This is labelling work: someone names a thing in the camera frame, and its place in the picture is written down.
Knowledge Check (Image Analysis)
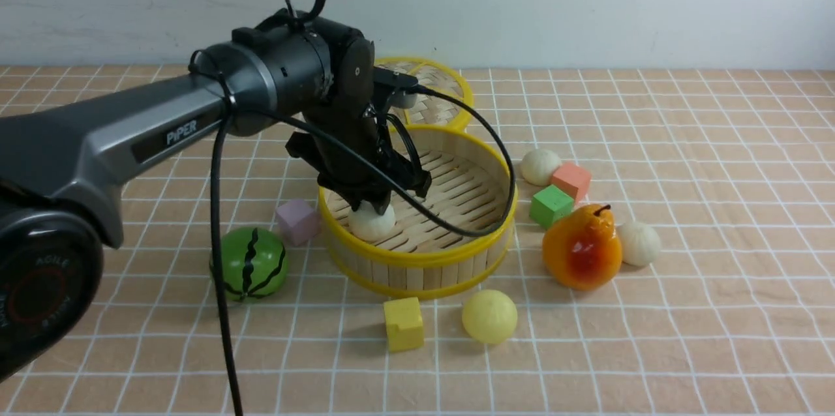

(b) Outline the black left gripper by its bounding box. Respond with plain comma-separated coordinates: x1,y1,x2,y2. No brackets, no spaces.
284,99,432,216

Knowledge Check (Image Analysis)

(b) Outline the white bun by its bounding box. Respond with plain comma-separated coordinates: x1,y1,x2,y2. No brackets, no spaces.
616,220,661,267
520,149,562,186
347,212,396,243

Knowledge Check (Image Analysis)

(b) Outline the yellow bun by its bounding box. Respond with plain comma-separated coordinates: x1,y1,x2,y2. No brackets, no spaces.
462,290,518,345

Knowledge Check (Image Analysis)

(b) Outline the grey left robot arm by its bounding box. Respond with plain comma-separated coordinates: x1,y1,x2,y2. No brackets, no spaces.
1,9,431,379

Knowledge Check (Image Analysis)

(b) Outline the bamboo steamer tray yellow rim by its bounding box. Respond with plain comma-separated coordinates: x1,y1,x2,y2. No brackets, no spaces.
318,125,518,300

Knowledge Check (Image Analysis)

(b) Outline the woven bamboo steamer lid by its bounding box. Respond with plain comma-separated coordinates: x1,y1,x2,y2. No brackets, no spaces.
375,56,474,130

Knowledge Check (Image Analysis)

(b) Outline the purple cube block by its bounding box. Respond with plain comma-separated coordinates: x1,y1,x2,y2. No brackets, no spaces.
275,199,321,246

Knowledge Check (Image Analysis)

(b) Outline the yellow cube block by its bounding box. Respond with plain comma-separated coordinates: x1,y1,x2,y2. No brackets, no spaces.
384,297,425,353

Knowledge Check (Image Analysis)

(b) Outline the green toy watermelon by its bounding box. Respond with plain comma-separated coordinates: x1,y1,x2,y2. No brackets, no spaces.
219,226,288,304

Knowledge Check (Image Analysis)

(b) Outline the green cube block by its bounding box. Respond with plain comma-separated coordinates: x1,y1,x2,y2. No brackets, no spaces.
530,185,575,230

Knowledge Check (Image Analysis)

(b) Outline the pink cube block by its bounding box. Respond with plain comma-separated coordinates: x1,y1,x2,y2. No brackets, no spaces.
551,161,592,205

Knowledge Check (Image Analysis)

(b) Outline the orange toy pear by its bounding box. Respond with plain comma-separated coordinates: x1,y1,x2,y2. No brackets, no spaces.
541,204,623,291

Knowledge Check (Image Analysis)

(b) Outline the checkered orange tablecloth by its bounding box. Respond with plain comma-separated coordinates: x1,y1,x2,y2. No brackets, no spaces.
2,68,834,415

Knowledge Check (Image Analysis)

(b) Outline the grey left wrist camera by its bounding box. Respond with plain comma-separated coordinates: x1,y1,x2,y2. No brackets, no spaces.
372,67,419,113

